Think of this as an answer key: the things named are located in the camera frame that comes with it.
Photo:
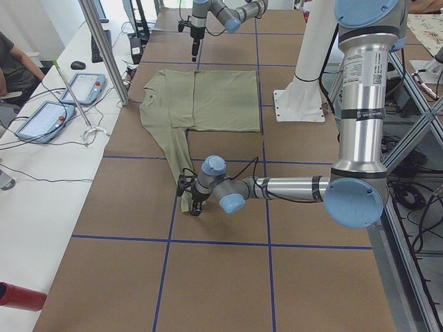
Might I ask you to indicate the green long-sleeve shirt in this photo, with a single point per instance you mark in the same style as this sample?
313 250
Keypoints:
177 101

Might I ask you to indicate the black computer mouse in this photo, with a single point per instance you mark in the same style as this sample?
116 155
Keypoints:
78 65

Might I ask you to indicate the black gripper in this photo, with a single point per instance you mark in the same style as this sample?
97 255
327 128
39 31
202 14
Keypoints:
196 33
197 195

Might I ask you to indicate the aluminium frame post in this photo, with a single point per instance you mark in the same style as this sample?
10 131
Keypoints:
97 32

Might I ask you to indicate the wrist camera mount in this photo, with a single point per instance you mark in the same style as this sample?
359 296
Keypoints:
184 23
185 181

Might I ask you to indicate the seated person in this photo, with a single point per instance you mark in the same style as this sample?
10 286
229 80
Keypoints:
18 72

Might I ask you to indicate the aluminium side frame rail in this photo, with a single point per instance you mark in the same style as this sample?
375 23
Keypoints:
407 240

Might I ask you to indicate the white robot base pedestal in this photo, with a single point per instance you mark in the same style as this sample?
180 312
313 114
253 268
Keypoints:
301 100

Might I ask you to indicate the black power adapter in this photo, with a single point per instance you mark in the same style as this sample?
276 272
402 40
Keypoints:
136 49

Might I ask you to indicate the blue teach pendant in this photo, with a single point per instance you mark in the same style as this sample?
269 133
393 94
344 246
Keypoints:
87 87
46 122

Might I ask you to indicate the near blue teach pendant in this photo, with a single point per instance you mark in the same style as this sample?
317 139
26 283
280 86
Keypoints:
46 122

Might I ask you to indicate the far blue teach pendant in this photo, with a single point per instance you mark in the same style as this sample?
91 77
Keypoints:
87 87

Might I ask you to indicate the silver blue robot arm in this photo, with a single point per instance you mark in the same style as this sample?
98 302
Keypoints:
231 19
355 194

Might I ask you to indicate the grabber stick green tip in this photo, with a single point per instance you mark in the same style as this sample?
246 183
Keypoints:
90 130

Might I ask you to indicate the red cylinder bottle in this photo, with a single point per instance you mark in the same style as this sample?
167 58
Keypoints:
13 296

